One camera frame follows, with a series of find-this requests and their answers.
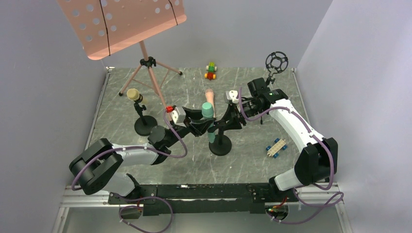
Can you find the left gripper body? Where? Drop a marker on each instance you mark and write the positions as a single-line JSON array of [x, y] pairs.
[[188, 121]]

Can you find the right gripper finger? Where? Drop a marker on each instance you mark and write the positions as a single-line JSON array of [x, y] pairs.
[[232, 123], [231, 113]]

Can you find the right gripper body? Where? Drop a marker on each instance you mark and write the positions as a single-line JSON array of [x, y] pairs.
[[234, 113]]

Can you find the green toy microphone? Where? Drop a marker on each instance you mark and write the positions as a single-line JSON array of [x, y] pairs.
[[208, 114]]

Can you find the black mic stand with clip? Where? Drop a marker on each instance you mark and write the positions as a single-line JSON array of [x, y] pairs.
[[219, 144]]

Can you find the black shock-mount boom stand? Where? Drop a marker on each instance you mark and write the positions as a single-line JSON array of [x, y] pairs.
[[276, 62]]

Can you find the yellow toy microphone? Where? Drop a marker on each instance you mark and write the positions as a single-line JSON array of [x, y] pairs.
[[134, 95]]

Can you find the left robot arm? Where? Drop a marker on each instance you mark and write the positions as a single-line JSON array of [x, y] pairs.
[[96, 168]]

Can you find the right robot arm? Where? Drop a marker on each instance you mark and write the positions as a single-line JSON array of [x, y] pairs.
[[318, 155]]

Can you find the pink music stand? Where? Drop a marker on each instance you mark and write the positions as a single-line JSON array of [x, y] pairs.
[[105, 27]]

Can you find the pink toy microphone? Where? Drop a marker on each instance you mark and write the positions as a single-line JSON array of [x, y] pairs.
[[209, 94]]

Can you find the beige blue brick car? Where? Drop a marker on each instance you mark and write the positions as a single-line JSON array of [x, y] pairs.
[[273, 150]]

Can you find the green red brick car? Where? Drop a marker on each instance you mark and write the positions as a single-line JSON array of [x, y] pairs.
[[210, 71]]

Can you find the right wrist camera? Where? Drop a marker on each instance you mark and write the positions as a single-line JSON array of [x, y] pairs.
[[232, 96]]

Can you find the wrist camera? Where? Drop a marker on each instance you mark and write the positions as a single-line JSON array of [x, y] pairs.
[[232, 96], [177, 114]]

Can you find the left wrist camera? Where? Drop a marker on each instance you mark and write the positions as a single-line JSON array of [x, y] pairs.
[[177, 114]]

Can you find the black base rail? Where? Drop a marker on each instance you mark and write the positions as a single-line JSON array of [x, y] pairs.
[[254, 198]]

